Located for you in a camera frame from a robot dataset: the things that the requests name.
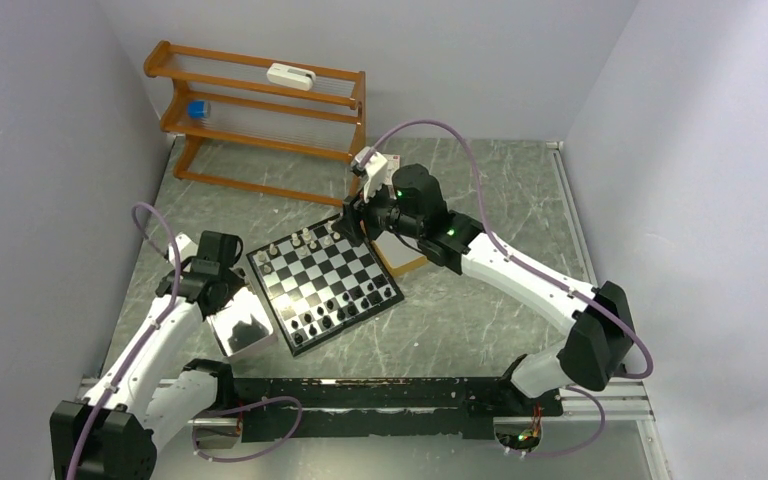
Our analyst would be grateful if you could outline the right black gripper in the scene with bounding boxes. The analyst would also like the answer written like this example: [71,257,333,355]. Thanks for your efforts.
[331,172,424,247]

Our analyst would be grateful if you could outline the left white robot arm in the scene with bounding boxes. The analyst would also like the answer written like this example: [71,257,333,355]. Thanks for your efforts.
[49,231,245,479]

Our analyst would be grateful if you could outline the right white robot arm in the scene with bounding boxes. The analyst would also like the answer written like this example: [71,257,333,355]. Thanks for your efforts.
[334,165,635,414]

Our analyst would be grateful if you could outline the silver tin with white pieces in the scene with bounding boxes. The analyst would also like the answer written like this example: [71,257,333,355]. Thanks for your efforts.
[207,278,278,363]

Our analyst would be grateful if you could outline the black white chess board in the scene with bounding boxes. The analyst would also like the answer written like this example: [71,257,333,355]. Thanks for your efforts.
[246,215,404,356]

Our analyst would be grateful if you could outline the small white red box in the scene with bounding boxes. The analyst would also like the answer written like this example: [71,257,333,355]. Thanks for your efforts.
[384,154,400,171]

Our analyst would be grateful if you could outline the wooden three-tier rack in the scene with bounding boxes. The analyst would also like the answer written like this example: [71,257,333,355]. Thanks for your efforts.
[143,40,367,206]

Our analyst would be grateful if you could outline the white device on rack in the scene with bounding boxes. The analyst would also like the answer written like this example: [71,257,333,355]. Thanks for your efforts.
[266,63,317,91]

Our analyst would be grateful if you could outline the blue cap on rack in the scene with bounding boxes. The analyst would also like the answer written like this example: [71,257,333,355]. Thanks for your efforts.
[186,100,211,120]

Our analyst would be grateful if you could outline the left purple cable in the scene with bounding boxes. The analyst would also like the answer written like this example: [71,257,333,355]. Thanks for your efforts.
[65,201,183,480]

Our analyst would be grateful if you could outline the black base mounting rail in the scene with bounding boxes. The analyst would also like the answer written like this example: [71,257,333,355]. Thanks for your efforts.
[185,357,564,444]

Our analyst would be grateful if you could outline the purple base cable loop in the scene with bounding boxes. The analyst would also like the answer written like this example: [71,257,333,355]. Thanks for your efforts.
[190,396,304,464]

